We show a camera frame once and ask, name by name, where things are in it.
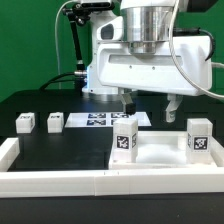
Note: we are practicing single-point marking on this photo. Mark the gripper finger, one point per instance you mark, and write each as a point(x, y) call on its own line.
point(128, 104)
point(170, 111)

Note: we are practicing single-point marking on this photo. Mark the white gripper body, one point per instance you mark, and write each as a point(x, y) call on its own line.
point(157, 72)

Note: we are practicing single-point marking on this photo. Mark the white square table top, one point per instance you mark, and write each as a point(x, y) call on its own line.
point(169, 149)

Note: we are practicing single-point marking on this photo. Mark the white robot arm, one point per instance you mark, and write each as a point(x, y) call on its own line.
point(142, 49)

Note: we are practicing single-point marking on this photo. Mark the white marker sheet with tags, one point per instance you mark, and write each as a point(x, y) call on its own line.
point(103, 119)

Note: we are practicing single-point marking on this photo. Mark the white U-shaped obstacle fence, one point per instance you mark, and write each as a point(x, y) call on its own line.
point(103, 182)

